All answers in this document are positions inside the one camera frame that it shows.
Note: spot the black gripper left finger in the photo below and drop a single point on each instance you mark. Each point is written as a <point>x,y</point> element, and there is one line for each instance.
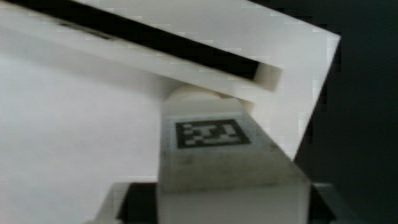
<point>128,207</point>

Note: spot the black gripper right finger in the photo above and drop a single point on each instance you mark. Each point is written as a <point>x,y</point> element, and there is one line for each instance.
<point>329,211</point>

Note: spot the white table leg with tag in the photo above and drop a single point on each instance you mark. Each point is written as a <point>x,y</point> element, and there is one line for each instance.
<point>230,182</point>

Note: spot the white L-shaped fence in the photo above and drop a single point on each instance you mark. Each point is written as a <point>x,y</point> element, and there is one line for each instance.
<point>258,33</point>

